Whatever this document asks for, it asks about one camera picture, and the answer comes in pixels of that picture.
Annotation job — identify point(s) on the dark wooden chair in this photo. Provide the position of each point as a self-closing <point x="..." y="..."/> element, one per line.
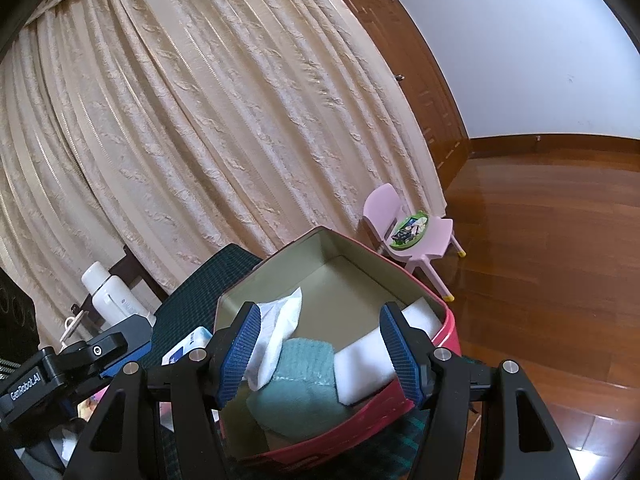
<point x="135" y="270"/>

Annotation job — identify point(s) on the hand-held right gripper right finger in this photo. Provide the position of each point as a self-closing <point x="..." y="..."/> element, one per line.
<point x="402" y="355"/>

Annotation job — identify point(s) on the green knitted sock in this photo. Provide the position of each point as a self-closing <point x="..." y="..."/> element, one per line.
<point x="300" y="385"/>

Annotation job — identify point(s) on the green rimmed printed disc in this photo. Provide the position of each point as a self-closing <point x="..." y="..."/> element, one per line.
<point x="410" y="230"/>

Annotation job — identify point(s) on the plain white foam sponge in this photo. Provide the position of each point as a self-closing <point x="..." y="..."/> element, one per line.
<point x="362" y="365"/>

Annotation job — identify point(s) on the red tin box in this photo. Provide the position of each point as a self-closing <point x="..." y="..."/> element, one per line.
<point x="350" y="280"/>

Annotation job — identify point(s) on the white sponge with dark stripe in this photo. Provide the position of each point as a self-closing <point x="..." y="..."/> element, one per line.
<point x="420" y="312"/>

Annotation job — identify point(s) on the light grey towel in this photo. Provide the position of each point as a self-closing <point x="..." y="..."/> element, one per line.
<point x="277" y="330"/>

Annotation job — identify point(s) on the beige patterned curtain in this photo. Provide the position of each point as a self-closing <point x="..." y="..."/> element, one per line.
<point x="200" y="110"/>

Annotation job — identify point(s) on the white and blue tissue pack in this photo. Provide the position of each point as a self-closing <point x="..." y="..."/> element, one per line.
<point x="187" y="347"/>

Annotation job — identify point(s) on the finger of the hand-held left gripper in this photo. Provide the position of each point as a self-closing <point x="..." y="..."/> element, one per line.
<point x="137" y="340"/>

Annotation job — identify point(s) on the white thermos jug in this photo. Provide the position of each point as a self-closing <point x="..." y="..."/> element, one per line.
<point x="117" y="300"/>

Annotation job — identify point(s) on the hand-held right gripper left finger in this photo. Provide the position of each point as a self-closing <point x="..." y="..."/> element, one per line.
<point x="240" y="355"/>

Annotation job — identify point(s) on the pink plastic child chair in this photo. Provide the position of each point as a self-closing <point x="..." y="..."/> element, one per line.
<point x="440" y="240"/>

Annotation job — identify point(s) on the brown wooden door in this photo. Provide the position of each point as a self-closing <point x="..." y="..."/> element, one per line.
<point x="400" y="35"/>

